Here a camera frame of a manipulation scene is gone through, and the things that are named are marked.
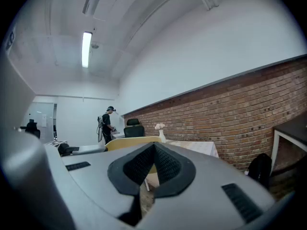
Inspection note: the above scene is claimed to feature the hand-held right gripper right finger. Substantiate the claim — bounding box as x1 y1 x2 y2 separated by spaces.
136 142 276 230

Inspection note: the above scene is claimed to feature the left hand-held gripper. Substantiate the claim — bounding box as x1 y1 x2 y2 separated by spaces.
45 139 107 157

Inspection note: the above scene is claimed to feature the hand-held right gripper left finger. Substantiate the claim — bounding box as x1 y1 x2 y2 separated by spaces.
45 142 155 230

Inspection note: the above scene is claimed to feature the yellow chair back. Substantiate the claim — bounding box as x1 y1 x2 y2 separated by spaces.
105 135 163 192

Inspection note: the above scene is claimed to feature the dark ceiling vent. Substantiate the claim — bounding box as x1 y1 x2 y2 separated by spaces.
4 29 16 51

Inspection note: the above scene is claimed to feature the black backpack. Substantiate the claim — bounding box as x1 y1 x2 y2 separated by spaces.
247 152 273 190

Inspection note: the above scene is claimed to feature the dark desk with white frame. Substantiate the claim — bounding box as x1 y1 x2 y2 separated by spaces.
270 114 307 177

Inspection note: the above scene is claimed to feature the black office chair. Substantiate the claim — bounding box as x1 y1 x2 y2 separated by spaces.
20 118 41 140
123 118 145 138

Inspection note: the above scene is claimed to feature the long ceiling light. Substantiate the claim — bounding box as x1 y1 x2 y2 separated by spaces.
81 31 93 69

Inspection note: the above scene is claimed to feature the frosted glass door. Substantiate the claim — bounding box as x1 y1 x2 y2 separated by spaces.
24 102 57 143

